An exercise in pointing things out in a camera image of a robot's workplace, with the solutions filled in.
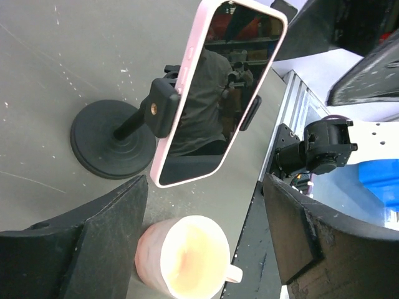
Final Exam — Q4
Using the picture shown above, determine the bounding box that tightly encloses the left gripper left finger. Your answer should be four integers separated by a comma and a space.
1, 175, 148, 298

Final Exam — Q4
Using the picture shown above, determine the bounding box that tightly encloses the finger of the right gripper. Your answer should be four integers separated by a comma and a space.
327, 40, 398, 107
275, 0, 387, 61

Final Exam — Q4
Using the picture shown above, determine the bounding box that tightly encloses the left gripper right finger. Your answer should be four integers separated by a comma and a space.
263, 174, 398, 298

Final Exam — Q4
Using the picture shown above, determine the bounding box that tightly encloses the black round-base phone stand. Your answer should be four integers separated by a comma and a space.
70, 64, 262, 180

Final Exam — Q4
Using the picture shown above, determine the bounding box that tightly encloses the pink case smartphone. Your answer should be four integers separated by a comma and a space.
150, 1, 288, 188

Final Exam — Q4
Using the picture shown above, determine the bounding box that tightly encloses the black folding phone stand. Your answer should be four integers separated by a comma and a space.
271, 0, 298, 23

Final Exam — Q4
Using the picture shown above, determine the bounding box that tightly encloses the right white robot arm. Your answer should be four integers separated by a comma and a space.
267, 1, 398, 179

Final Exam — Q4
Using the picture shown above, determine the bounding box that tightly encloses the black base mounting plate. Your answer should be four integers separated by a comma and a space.
219, 123, 302, 299

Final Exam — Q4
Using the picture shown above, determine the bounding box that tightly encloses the pink ceramic mug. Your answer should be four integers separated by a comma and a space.
134, 215, 243, 298

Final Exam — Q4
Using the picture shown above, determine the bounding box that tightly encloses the blue plastic bin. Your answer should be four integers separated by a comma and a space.
358, 159, 398, 212

